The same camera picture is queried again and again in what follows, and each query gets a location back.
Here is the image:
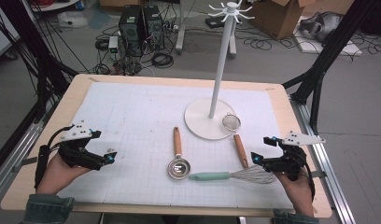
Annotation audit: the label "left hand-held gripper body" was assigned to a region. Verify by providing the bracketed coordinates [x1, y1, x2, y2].
[56, 120, 106, 172]

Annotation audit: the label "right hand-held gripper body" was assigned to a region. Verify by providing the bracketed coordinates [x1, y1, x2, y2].
[262, 130, 327, 182]

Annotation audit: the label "mesh strainer with wooden handle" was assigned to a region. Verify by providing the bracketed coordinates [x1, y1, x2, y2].
[221, 111, 250, 170]

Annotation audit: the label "whisk with mint green handle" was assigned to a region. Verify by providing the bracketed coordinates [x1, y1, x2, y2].
[188, 164, 276, 185]

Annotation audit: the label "metal scoop with wooden handle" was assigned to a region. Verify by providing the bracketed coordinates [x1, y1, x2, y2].
[166, 126, 191, 181]

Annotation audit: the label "white utensil rack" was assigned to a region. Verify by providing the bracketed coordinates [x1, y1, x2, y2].
[184, 0, 256, 141]

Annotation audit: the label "person's left hand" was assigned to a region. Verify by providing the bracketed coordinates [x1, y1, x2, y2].
[35, 153, 92, 196]

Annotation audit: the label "person's right hand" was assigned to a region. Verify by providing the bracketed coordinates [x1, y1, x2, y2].
[274, 170, 316, 217]

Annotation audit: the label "white grid mat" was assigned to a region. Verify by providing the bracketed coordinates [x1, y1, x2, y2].
[54, 81, 295, 210]

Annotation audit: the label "small white power box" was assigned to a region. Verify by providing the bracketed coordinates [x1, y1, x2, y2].
[107, 35, 120, 53]

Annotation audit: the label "large black computer tower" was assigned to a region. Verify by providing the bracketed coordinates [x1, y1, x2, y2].
[118, 4, 146, 59]

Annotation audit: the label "white flat board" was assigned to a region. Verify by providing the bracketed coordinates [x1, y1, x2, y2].
[293, 17, 363, 57]

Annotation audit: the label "clear plastic bag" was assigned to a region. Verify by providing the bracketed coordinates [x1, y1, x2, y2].
[57, 11, 89, 29]

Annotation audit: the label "slim black computer tower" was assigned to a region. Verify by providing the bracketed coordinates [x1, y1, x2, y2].
[143, 5, 165, 50]

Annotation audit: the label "open cardboard box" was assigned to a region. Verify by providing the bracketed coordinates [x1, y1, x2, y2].
[247, 0, 318, 41]

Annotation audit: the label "grey bag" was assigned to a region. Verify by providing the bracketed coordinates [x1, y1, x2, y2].
[299, 11, 344, 43]

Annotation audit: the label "white stand legs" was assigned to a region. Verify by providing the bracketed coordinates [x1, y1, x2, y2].
[175, 0, 238, 60]

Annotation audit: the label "white round table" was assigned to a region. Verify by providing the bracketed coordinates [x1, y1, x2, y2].
[29, 0, 80, 13]

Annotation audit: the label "right hand-held gripper cable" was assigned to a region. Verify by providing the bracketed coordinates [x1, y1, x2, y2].
[302, 161, 317, 202]

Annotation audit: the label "aluminium rail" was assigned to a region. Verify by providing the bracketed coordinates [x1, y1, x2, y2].
[0, 99, 56, 204]
[289, 96, 356, 224]

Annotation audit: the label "black metal frame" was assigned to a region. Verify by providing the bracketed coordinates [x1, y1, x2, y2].
[0, 0, 80, 125]
[281, 0, 381, 134]

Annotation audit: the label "coiled black cable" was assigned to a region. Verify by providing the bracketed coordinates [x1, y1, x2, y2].
[151, 51, 175, 69]

